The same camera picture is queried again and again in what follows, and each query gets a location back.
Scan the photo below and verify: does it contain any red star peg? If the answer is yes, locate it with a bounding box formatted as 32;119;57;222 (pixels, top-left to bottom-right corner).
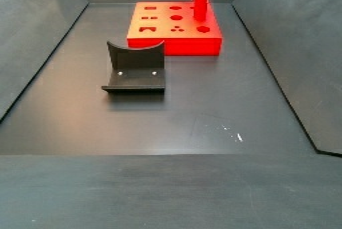
194;0;207;21

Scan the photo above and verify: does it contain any red shape sorting block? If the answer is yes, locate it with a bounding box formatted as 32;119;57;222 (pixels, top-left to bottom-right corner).
127;2;223;56

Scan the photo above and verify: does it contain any black curved holder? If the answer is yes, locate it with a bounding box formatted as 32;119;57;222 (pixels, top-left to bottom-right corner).
101;42;166;93

